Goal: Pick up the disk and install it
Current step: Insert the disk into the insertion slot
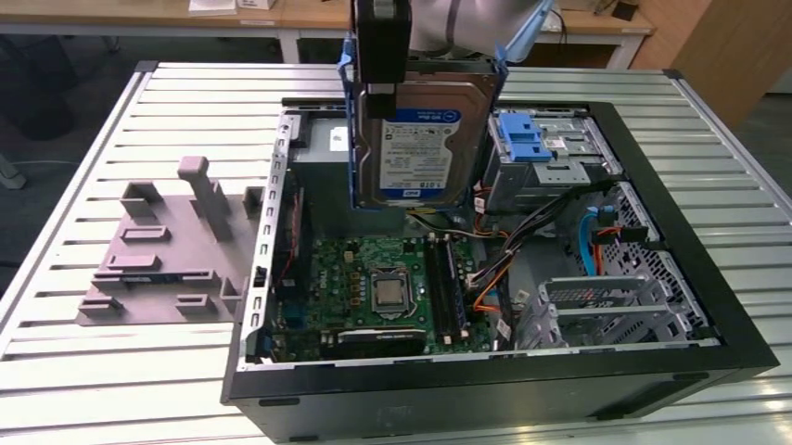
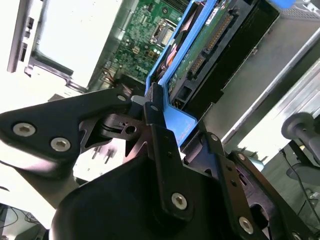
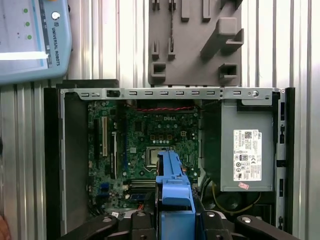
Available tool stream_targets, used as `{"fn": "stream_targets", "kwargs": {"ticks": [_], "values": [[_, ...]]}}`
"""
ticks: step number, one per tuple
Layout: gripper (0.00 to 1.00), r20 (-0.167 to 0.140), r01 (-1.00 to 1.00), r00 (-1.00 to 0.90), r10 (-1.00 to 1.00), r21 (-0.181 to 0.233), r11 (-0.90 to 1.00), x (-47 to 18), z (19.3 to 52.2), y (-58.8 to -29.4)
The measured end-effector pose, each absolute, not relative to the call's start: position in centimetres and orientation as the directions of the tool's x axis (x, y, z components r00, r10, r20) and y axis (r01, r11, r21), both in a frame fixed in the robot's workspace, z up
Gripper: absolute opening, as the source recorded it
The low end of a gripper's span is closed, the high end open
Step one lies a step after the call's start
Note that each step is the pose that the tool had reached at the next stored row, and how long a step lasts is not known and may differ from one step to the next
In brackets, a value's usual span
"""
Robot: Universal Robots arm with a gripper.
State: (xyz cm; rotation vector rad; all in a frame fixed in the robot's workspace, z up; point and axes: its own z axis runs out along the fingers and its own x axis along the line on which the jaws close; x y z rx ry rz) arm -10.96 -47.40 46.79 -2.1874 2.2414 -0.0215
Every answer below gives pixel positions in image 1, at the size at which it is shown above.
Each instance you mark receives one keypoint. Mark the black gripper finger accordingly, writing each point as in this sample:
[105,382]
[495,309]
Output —
[380,102]

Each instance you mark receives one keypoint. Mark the hard disk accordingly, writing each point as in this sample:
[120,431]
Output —
[426,153]

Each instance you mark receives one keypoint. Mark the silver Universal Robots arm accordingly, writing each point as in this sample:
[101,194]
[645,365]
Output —
[432,23]

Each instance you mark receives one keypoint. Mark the grey power supply unit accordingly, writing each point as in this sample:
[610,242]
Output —
[324,194]

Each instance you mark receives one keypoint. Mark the small white box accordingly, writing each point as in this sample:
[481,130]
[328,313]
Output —
[256,3]

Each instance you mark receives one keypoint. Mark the blue drive cage latch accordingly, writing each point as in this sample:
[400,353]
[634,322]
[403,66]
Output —
[526,139]

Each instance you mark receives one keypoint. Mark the white paper sheet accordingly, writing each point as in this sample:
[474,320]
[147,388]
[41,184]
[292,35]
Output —
[211,5]

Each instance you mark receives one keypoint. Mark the wooden desk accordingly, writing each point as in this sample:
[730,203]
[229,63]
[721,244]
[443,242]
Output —
[185,21]

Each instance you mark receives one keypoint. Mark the metal optical drive cage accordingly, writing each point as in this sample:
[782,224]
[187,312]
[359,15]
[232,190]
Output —
[557,176]

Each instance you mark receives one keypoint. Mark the green motherboard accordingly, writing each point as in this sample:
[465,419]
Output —
[346,259]

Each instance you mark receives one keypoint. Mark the black CPU socket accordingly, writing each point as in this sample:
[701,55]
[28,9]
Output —
[391,271]

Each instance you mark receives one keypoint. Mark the small black box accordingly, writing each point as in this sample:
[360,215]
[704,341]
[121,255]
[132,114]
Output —
[625,9]

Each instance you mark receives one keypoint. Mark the silver CPU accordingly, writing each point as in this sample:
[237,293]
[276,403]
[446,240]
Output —
[390,294]

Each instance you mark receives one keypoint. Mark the black RAM stick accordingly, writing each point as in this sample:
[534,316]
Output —
[454,287]

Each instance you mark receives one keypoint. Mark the black graphics card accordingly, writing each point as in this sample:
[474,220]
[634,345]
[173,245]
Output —
[376,343]

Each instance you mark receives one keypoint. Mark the RAM stick in rack slot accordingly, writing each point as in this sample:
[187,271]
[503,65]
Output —
[151,278]

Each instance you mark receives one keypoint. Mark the grey parts rack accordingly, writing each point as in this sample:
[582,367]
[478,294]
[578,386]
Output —
[155,306]

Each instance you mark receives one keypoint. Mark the grey metal foot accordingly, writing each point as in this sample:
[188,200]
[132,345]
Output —
[10,174]

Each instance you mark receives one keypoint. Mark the black open PC case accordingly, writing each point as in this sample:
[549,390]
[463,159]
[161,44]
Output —
[432,403]

